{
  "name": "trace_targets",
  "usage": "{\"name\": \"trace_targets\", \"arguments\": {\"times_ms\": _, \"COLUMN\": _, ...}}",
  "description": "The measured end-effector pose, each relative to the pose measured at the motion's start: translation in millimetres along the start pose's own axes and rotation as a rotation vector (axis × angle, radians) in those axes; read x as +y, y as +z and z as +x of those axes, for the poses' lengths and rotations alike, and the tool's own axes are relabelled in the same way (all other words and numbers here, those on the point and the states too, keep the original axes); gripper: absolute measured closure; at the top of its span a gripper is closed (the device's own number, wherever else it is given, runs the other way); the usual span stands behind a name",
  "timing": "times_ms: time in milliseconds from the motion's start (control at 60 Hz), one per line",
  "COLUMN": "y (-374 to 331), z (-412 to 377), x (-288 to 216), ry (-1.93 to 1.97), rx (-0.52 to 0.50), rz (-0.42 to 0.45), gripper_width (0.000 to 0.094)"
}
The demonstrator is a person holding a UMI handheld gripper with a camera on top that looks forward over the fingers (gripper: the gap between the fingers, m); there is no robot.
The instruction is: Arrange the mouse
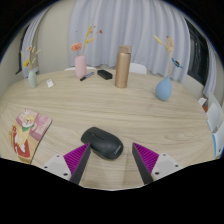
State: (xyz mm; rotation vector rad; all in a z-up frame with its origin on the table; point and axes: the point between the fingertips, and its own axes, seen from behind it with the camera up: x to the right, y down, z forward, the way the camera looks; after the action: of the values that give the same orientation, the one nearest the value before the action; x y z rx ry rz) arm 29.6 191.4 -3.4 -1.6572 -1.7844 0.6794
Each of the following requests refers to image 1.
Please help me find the blue marker pen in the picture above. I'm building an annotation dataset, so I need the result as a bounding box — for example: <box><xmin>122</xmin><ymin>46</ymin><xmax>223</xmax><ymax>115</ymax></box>
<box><xmin>79</xmin><ymin>71</ymin><xmax>95</xmax><ymax>82</ymax></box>

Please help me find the row of white-blue chairs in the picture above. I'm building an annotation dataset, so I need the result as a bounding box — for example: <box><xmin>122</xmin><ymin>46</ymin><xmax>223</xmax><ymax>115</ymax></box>
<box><xmin>198</xmin><ymin>91</ymin><xmax>224</xmax><ymax>159</ymax></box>

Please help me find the dark window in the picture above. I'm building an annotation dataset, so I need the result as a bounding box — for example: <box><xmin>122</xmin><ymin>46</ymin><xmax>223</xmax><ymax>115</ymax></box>
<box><xmin>15</xmin><ymin>33</ymin><xmax>29</xmax><ymax>75</ymax></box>
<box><xmin>184</xmin><ymin>18</ymin><xmax>209</xmax><ymax>87</ymax></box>

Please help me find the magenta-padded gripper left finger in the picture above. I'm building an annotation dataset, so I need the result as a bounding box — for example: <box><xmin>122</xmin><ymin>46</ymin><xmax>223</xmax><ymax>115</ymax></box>
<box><xmin>42</xmin><ymin>142</ymin><xmax>92</xmax><ymax>186</ymax></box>

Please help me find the green vase with yellow flowers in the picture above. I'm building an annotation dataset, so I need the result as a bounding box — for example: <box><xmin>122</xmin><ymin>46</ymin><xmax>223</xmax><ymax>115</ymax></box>
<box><xmin>19</xmin><ymin>44</ymin><xmax>43</xmax><ymax>89</ymax></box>

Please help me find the narrow white curtain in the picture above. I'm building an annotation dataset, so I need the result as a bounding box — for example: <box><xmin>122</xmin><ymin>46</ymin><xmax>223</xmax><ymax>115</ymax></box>
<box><xmin>21</xmin><ymin>6</ymin><xmax>51</xmax><ymax>79</ymax></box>
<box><xmin>203</xmin><ymin>43</ymin><xmax>219</xmax><ymax>99</ymax></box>

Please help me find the gold metal drink bottle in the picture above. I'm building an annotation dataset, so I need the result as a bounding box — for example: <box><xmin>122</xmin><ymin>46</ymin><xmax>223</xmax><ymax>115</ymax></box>
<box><xmin>114</xmin><ymin>44</ymin><xmax>133</xmax><ymax>89</ymax></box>

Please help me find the blue vase with dried flowers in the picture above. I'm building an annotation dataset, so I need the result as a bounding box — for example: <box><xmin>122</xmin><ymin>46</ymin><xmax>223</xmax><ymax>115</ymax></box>
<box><xmin>153</xmin><ymin>34</ymin><xmax>184</xmax><ymax>102</ymax></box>

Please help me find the wide white curtain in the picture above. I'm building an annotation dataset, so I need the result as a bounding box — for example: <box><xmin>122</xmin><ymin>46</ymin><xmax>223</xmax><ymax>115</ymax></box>
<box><xmin>68</xmin><ymin>0</ymin><xmax>192</xmax><ymax>84</ymax></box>

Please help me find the pink vase with orange flowers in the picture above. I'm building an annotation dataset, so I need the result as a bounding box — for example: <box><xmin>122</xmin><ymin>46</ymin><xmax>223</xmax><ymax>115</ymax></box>
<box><xmin>69</xmin><ymin>24</ymin><xmax>104</xmax><ymax>80</ymax></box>

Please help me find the small black box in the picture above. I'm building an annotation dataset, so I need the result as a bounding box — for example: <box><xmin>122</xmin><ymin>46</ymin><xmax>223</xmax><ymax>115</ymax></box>
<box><xmin>97</xmin><ymin>69</ymin><xmax>114</xmax><ymax>81</ymax></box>

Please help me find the cartoon dog print mouse pad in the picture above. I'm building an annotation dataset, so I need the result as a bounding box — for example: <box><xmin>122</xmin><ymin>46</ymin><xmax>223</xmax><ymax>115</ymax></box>
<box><xmin>8</xmin><ymin>108</ymin><xmax>53</xmax><ymax>165</ymax></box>

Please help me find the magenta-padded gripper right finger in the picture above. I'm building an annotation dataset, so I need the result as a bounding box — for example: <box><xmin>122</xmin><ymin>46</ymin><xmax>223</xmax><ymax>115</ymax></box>
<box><xmin>131</xmin><ymin>142</ymin><xmax>183</xmax><ymax>186</ymax></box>

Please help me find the black computer mouse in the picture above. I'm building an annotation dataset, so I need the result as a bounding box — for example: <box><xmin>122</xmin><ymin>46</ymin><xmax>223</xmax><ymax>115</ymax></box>
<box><xmin>80</xmin><ymin>126</ymin><xmax>125</xmax><ymax>161</ymax></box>

